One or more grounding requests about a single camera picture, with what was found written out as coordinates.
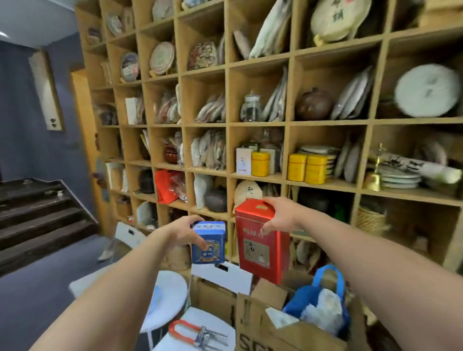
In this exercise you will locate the cream wrapped tea cake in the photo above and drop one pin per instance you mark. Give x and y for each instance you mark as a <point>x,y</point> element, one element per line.
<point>247,191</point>

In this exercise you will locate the brown clay pot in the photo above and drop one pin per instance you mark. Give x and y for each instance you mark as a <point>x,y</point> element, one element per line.
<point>314,105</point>

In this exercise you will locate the white plastic bag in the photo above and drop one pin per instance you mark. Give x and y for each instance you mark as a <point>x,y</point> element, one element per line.
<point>325,307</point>

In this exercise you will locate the brown cardboard box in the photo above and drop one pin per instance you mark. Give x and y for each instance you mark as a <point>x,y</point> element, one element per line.
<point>260,325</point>

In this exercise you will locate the woven basket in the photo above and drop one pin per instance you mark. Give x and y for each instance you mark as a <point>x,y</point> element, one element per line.
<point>370,220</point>

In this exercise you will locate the person's left forearm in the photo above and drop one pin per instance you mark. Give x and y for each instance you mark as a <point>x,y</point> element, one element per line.
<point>108,296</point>

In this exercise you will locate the row of leaning tea cakes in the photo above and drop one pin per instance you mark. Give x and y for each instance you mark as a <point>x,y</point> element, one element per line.
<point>271,30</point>
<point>168,106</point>
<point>352,94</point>
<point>276,99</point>
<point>208,150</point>
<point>349,162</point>
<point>211,110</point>

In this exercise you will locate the red tea tin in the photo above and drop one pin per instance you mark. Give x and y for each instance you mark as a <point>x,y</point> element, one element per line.
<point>253,249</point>

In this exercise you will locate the person's left thumb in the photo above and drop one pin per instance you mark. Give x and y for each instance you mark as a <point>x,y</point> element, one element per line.
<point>200,244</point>

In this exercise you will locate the brass bell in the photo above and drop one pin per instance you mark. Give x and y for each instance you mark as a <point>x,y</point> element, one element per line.
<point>373,179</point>

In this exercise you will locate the red brown teapot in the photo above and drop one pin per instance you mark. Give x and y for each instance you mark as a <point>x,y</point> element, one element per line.
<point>170,154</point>

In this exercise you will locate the white folding chair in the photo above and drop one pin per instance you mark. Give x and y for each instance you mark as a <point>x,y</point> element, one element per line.
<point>130,235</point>

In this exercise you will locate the white cardboard sheet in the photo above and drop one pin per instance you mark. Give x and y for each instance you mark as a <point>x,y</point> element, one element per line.
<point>224,276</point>

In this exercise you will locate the large cream tea cake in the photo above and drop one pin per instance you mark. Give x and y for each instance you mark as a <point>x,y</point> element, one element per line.
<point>338,20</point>

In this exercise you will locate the round wrapped tea cake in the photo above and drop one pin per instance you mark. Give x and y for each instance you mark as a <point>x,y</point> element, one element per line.
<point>114,24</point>
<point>162,58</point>
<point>129,67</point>

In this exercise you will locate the person's left hand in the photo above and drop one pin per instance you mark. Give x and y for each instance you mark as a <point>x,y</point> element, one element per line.
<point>179,233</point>

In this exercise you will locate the hanging wall scroll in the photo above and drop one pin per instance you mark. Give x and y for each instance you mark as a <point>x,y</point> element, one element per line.
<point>46,90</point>

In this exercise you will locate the white paper box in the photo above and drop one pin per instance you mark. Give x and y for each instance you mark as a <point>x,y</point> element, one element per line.
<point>132,110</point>

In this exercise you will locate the yellow tea tin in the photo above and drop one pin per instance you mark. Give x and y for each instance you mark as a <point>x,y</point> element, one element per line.
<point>260,164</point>
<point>296,168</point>
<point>315,170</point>

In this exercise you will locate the wooden cubby shelf unit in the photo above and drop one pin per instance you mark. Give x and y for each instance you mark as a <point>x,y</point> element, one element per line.
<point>231,126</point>

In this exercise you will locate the blue tote bag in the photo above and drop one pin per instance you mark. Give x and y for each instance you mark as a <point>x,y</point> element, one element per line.
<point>304,298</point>

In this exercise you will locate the rolled paper scroll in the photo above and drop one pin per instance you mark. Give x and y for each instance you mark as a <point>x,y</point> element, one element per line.
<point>419,166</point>

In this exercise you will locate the person's right thumb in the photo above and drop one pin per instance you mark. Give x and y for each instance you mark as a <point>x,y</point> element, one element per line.
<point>268,226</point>

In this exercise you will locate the stack of flat tea cakes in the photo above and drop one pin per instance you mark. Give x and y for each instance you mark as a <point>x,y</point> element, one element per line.
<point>322,149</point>

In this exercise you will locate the dark staircase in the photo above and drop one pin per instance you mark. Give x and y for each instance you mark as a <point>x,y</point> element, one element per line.
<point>39,220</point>

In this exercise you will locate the white round tea cake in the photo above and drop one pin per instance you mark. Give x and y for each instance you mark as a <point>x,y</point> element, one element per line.
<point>426,90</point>

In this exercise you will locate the person's right hand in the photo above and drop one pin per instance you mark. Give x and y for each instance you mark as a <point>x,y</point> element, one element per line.
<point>289,215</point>

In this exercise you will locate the red gift bag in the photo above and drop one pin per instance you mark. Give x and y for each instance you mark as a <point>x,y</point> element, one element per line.
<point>165,186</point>

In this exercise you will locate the glass jar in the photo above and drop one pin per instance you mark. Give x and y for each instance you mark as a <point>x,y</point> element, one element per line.
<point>250,108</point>

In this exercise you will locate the dark clay teapot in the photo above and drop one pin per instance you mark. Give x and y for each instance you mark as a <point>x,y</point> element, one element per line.
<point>216,200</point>

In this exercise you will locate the white tea box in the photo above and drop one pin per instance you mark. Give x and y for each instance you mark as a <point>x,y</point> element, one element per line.
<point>243,162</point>

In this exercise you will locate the blue tea tin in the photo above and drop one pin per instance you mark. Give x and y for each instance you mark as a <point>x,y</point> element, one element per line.
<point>213,238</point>

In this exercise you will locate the person's right forearm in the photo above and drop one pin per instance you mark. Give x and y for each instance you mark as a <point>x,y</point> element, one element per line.
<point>379,274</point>

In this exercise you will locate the stack of pale plates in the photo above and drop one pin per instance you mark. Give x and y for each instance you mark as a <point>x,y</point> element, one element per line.
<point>399,179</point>

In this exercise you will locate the patterned wrapped tea cake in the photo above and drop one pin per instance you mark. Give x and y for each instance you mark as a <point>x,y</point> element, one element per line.
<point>202,56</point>

